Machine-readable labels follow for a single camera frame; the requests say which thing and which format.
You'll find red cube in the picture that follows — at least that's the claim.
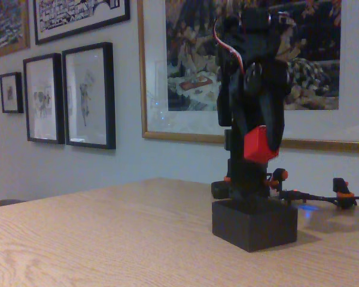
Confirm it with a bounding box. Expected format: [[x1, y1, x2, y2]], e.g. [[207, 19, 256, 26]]
[[243, 125, 281, 164]]

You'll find black rectangular box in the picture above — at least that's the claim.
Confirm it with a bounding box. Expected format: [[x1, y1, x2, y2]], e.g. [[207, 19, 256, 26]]
[[211, 198, 299, 253]]

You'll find black orange table clamp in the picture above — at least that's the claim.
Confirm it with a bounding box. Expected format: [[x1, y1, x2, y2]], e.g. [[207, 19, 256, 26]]
[[332, 177, 358, 210], [266, 167, 290, 193]]

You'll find large gold framed picture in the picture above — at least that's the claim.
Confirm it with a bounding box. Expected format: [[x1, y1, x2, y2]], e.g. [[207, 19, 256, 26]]
[[136, 0, 359, 154]]

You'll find black framed sketch picture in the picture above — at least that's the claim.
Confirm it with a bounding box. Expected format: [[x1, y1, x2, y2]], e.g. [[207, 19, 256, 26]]
[[22, 53, 66, 145], [61, 41, 117, 150]]

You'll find black framed town print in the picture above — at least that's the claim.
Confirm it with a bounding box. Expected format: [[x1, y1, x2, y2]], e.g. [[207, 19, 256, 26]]
[[32, 0, 131, 46]]

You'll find small black framed picture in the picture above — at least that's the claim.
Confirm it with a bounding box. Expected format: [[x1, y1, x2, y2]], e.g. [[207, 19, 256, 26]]
[[0, 71, 25, 114]]

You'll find wood framed colourful picture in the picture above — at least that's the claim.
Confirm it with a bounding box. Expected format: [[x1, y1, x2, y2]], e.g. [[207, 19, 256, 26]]
[[0, 0, 31, 59]]

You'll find dark chair back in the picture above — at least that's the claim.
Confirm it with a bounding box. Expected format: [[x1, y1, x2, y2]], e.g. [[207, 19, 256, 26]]
[[0, 199, 28, 209]]

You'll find red white servo cable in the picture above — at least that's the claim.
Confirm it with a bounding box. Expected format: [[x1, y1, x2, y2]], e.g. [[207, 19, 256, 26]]
[[213, 17, 247, 75]]

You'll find black power cable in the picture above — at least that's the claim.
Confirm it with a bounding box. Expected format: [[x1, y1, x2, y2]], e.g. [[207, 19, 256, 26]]
[[279, 190, 359, 204]]

